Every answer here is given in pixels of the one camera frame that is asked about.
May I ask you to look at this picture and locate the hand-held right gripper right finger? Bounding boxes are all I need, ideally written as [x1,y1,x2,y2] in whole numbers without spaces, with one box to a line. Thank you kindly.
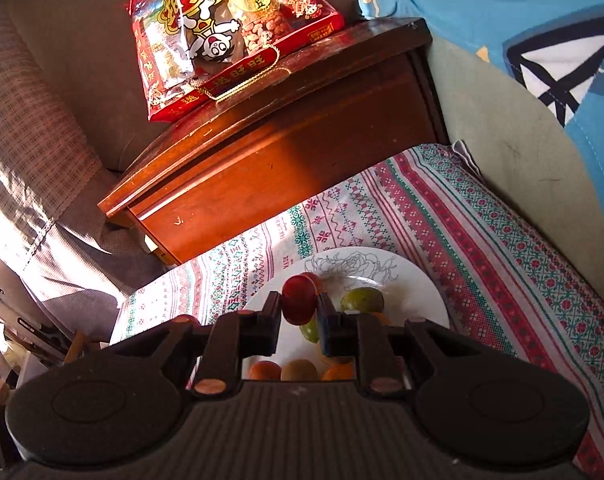
[316,293,483,395]

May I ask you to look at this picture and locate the patterned woven tablecloth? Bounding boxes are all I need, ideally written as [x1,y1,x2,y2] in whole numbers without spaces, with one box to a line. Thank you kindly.
[110,142,604,479]

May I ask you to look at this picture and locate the brown round fruit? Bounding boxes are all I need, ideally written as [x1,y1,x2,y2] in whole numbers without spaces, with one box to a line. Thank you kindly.
[281,358,319,382]

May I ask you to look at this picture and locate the grey green headboard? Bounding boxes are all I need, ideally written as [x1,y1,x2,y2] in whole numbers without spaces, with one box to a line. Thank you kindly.
[424,35,604,313]

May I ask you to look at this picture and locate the green round fruit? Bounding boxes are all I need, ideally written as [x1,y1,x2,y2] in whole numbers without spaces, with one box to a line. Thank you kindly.
[299,319,323,344]
[339,287,385,314]

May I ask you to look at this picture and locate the small red fruit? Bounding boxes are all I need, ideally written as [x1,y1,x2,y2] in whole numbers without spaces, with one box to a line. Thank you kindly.
[281,273,318,326]

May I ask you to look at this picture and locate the red snack gift bag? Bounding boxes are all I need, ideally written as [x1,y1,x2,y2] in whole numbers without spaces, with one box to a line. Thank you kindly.
[130,0,346,124]

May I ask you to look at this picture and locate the brown wooden nightstand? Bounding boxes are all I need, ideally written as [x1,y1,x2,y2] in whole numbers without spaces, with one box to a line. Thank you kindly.
[98,17,451,266]

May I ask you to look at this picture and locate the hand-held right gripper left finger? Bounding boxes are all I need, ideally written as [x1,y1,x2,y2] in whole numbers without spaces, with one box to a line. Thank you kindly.
[109,290,283,397]

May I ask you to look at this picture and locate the blue printed pillow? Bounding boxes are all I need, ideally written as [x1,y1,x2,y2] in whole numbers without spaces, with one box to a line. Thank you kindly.
[357,0,604,246]

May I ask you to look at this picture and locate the white floral plate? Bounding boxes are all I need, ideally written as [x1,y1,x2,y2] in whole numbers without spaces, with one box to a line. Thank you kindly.
[242,247,451,384]

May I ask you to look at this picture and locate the beige checked sofa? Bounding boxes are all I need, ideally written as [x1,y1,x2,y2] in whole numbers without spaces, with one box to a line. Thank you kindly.
[0,0,159,313]

